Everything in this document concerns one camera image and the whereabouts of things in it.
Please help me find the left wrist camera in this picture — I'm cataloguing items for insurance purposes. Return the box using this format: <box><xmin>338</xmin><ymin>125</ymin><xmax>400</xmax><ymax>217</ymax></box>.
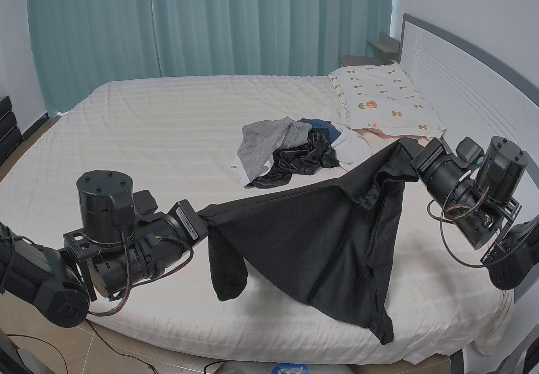
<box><xmin>134</xmin><ymin>191</ymin><xmax>160</xmax><ymax>218</ymax></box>

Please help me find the dark blue garment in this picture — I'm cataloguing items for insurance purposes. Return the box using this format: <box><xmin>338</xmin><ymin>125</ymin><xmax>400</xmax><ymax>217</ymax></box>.
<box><xmin>297</xmin><ymin>118</ymin><xmax>342</xmax><ymax>141</ymax></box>

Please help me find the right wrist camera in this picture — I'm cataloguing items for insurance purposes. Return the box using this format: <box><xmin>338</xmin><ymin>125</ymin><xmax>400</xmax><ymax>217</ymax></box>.
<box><xmin>455</xmin><ymin>137</ymin><xmax>485</xmax><ymax>169</ymax></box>

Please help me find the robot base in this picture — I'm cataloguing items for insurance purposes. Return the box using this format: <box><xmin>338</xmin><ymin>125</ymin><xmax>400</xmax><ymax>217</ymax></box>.
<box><xmin>215</xmin><ymin>360</ymin><xmax>354</xmax><ymax>374</ymax></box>

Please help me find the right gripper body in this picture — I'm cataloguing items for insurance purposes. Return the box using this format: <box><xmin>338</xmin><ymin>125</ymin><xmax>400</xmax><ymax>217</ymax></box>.
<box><xmin>410</xmin><ymin>139</ymin><xmax>485</xmax><ymax>217</ymax></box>

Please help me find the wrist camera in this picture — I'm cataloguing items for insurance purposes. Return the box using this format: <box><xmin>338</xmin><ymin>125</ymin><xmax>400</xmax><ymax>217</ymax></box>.
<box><xmin>455</xmin><ymin>137</ymin><xmax>485</xmax><ymax>169</ymax></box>
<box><xmin>134</xmin><ymin>191</ymin><xmax>160</xmax><ymax>218</ymax></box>

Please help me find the black cable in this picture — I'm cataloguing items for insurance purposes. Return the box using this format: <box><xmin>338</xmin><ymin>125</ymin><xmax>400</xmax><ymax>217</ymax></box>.
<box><xmin>427</xmin><ymin>196</ymin><xmax>495</xmax><ymax>269</ymax></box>
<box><xmin>86</xmin><ymin>318</ymin><xmax>163</xmax><ymax>374</ymax></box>
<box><xmin>86</xmin><ymin>229</ymin><xmax>194</xmax><ymax>316</ymax></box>

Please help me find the white printed pillow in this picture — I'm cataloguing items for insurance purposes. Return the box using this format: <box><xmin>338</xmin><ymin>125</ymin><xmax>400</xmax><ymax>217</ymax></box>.
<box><xmin>328</xmin><ymin>62</ymin><xmax>447</xmax><ymax>138</ymax></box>

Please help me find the black garment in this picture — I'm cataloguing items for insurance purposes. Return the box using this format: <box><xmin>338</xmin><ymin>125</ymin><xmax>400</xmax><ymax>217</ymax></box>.
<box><xmin>248</xmin><ymin>130</ymin><xmax>339</xmax><ymax>190</ymax></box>

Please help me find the grey bedside table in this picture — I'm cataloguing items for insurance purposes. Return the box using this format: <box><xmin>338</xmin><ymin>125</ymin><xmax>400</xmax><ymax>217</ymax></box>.
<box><xmin>340</xmin><ymin>31</ymin><xmax>400</xmax><ymax>68</ymax></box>

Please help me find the blue-green curtain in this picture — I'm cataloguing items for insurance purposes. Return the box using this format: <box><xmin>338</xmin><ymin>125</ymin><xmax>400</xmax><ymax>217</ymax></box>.
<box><xmin>149</xmin><ymin>0</ymin><xmax>396</xmax><ymax>78</ymax></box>
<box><xmin>27</xmin><ymin>0</ymin><xmax>163</xmax><ymax>114</ymax></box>

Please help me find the black chest of drawers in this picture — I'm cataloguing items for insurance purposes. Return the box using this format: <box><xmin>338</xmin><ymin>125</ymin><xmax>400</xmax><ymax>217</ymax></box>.
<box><xmin>0</xmin><ymin>95</ymin><xmax>24</xmax><ymax>167</ymax></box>

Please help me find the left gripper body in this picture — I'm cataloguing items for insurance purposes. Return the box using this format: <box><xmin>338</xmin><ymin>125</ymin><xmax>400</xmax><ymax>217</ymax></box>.
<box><xmin>128</xmin><ymin>201</ymin><xmax>210</xmax><ymax>280</ymax></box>

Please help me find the black T-shirt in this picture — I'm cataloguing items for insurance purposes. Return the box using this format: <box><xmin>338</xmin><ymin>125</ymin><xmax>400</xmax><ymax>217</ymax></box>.
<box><xmin>198</xmin><ymin>137</ymin><xmax>422</xmax><ymax>345</ymax></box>

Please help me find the bed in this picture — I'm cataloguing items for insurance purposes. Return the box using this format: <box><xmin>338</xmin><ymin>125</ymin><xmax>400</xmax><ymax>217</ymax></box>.
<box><xmin>0</xmin><ymin>12</ymin><xmax>539</xmax><ymax>366</ymax></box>

